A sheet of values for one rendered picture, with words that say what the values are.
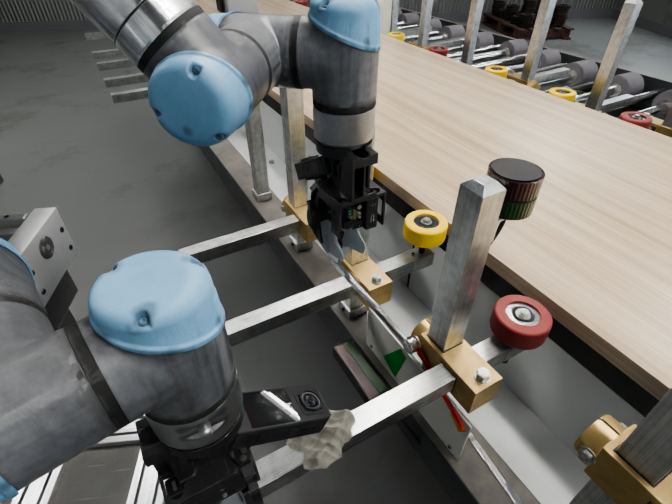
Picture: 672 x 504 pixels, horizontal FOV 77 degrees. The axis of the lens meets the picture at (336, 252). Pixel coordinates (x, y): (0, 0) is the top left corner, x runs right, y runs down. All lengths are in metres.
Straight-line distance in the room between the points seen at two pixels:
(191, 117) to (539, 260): 0.60
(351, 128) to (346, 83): 0.05
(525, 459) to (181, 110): 0.76
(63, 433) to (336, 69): 0.39
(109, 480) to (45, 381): 1.09
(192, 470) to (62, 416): 0.18
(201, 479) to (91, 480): 0.96
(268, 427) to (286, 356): 1.29
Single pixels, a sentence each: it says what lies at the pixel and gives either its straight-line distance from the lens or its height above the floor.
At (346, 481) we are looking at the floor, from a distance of 1.47.
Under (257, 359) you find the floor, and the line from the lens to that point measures 1.71.
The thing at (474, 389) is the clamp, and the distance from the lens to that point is 0.61.
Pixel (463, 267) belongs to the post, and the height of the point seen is 1.03.
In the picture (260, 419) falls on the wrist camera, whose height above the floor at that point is 0.99.
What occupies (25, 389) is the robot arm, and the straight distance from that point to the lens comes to 0.29.
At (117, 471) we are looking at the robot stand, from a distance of 1.38.
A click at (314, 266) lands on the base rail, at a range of 1.00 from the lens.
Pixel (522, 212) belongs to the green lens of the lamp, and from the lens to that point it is 0.51.
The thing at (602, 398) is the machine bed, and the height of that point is 0.77.
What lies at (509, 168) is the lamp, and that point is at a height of 1.13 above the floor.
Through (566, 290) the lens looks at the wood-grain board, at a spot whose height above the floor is 0.90.
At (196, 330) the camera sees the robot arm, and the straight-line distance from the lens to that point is 0.28.
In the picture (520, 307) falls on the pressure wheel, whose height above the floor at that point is 0.90.
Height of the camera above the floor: 1.36
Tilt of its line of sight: 39 degrees down
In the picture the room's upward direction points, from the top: straight up
